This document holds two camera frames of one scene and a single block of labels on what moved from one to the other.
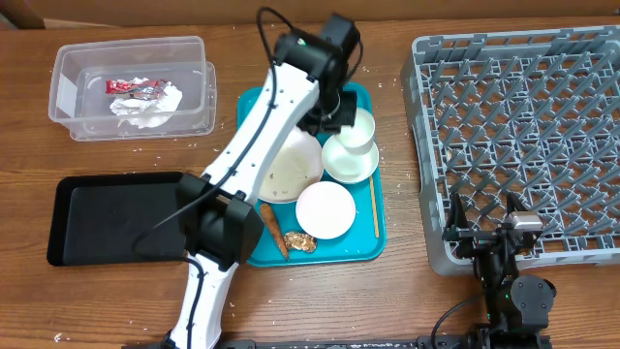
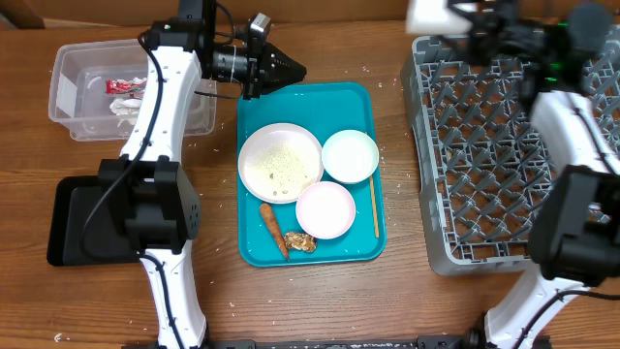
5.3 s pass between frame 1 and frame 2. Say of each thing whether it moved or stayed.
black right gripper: moved
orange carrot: stayed
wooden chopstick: stayed
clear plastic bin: stayed
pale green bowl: stayed
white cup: moved
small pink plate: stayed
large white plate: stayed
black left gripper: moved
